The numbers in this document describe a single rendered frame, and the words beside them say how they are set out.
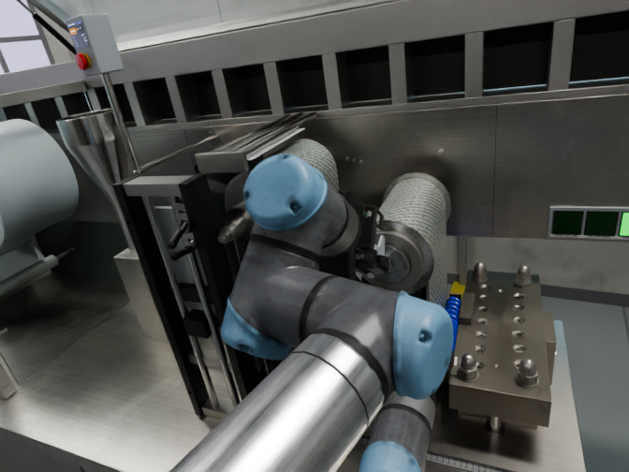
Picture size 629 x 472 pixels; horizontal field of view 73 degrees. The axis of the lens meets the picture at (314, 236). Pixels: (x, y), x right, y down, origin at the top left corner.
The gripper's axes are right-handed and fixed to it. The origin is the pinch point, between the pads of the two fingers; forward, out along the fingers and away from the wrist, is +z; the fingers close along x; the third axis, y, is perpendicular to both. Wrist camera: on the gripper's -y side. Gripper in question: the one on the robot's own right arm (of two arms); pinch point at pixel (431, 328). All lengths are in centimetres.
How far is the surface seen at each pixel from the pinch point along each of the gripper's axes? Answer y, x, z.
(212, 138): 32, 60, 28
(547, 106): 33.9, -18.4, 29.3
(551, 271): -91, -39, 182
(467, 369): -3.5, -6.9, -5.5
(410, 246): 19.5, 2.1, -4.2
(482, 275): -4.2, -7.6, 27.5
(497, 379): -5.9, -11.8, -4.3
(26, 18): 99, 331, 189
